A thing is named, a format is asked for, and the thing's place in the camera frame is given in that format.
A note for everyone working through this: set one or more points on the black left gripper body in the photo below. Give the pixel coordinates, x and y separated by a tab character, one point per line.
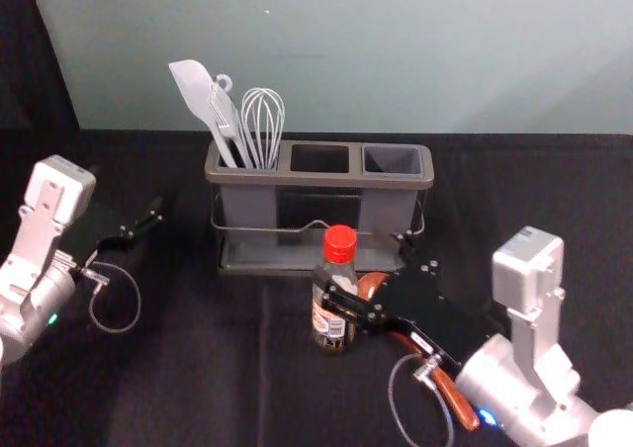
96	224

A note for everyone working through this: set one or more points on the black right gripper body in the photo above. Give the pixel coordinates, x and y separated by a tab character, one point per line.
435	313

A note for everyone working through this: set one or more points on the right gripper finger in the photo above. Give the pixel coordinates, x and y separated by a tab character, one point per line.
358	313
413	251

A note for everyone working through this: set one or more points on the dark sauce bottle red cap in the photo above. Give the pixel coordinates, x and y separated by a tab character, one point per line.
340	269

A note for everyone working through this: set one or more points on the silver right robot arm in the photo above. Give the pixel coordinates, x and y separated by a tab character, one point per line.
529	358

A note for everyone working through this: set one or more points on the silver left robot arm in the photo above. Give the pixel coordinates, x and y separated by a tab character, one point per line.
42	249

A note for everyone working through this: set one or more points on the brown wooden spoon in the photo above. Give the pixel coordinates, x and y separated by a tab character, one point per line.
455	397

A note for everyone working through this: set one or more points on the grey three-slot utensil rack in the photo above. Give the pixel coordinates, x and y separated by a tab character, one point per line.
247	205

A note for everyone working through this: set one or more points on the grey silicone spatula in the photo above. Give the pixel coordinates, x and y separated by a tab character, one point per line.
190	88

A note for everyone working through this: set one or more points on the black table cloth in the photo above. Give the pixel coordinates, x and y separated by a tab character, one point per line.
207	368

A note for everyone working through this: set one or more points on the dark hanging backdrop cloth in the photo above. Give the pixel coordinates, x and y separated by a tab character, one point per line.
29	56

